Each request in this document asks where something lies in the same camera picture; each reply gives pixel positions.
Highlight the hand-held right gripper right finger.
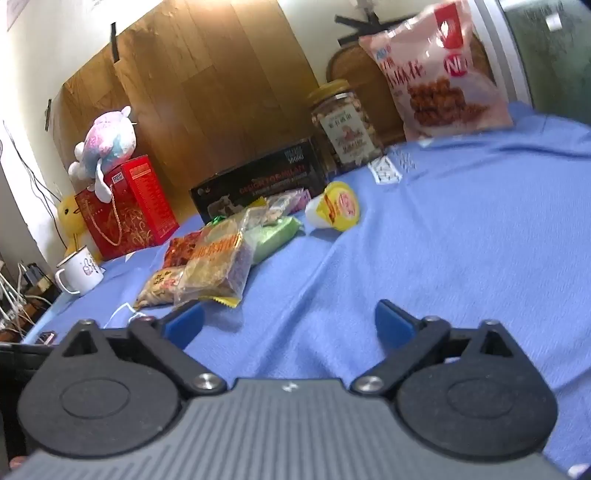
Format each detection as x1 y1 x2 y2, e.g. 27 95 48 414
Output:
349 299 518 398

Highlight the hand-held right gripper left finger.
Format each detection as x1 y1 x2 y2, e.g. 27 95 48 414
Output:
48 300 228 396

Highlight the yellow peanut snack packet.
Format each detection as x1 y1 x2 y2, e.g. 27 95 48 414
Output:
134 265 185 310

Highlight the clear yellow pastry packet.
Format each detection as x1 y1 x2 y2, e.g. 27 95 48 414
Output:
173 217 254 308

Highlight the red snack packet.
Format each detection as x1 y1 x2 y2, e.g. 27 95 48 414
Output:
163 232 204 268

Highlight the green snack packet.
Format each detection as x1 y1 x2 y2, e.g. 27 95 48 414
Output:
242 215 303 265

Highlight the jelly cup with yellow lid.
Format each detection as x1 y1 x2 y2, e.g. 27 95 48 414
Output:
305 181 361 232

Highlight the black cardboard box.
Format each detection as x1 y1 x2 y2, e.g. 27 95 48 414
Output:
189 137 328 224

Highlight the small pink snack packet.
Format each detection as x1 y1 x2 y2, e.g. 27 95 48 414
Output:
265 188 309 217

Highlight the blue printed cloth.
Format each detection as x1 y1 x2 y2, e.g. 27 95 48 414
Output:
18 102 591 480

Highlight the white enamel mug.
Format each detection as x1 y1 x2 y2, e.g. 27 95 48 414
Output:
54 246 106 296

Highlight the red gift box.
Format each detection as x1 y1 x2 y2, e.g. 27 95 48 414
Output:
74 154 180 261

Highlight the yellow plush duck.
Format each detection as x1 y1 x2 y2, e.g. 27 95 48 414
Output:
58 193 105 264

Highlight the nut jar with yellow lid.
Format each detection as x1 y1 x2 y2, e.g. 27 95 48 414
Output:
308 79 385 176

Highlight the pink and white plush toy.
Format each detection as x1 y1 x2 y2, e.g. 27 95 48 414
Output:
68 105 138 204

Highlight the pink snack bag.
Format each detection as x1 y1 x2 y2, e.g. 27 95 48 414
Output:
359 0 514 143

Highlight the wooden board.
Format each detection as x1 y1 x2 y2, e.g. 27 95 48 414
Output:
50 0 407 208

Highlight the black tape cross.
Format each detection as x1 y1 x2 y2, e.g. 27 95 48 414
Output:
335 9 407 47

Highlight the tangle of cables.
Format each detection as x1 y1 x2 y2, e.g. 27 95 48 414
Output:
0 258 56 333

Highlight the white window frame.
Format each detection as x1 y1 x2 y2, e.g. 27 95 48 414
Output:
475 0 532 107

